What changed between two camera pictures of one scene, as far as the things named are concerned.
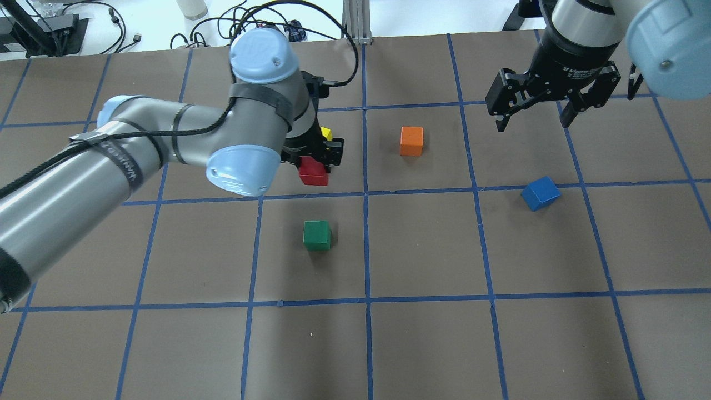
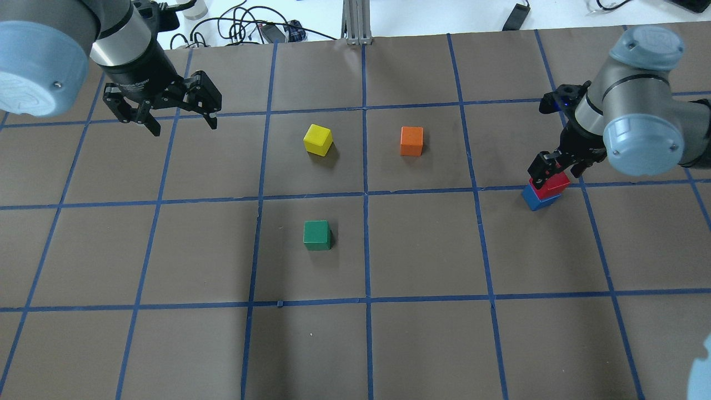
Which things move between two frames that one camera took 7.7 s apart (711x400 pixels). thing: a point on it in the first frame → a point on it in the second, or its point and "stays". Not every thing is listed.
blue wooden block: (540, 194) stays
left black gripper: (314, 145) → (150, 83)
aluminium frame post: (356, 21) stays
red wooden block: (311, 172) → (553, 186)
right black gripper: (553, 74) → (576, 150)
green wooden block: (316, 235) stays
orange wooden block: (411, 140) stays
